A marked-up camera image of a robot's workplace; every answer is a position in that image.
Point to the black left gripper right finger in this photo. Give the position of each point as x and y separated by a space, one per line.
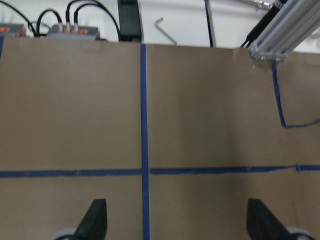
261 223

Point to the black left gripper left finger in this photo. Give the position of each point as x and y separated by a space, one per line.
93 226

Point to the grey terminal block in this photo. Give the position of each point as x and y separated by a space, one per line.
81 33

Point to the black power adapter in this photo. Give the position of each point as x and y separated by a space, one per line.
129 21

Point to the silver hex key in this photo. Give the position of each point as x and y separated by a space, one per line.
157 25

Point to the aluminium frame post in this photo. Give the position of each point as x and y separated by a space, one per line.
296 21

